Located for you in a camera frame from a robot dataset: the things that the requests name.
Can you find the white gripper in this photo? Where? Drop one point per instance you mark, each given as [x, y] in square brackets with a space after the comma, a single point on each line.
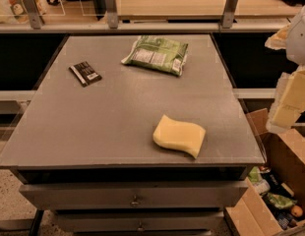
[300, 41]

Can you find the yellow sponge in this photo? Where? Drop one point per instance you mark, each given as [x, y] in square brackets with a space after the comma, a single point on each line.
[179, 135]

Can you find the green snack bag in box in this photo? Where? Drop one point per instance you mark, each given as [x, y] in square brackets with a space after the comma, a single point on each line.
[279, 201]

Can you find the green jalapeno chip bag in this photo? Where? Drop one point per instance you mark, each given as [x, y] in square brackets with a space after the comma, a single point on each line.
[158, 53]

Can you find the white orange plastic bag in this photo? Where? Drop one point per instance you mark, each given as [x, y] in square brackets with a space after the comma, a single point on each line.
[12, 12]

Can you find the cardboard box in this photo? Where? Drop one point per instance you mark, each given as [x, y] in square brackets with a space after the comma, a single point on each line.
[283, 174]

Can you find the orange fruit in box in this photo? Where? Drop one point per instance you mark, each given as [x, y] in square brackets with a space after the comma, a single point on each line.
[296, 211]

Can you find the upper grey drawer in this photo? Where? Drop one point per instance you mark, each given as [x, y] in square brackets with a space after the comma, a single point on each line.
[105, 195]

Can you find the grey drawer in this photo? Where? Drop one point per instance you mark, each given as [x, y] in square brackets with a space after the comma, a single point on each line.
[105, 195]
[139, 221]

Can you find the wooden desk top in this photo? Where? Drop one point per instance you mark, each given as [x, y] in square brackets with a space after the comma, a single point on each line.
[166, 9]

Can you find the black snack bar wrapper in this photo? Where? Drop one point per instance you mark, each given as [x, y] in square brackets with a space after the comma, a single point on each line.
[85, 73]

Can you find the lower grey drawer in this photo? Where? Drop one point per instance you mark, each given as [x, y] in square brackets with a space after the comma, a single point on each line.
[139, 221]

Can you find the right metal bracket post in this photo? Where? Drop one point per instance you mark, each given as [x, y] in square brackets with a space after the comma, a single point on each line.
[227, 18]

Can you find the metal bracket post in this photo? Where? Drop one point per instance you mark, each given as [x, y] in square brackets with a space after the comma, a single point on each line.
[36, 21]
[227, 18]
[112, 16]

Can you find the middle metal bracket post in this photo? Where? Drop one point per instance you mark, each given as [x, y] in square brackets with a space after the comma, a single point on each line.
[112, 16]

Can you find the left metal bracket post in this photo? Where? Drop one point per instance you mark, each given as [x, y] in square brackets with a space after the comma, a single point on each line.
[36, 21]

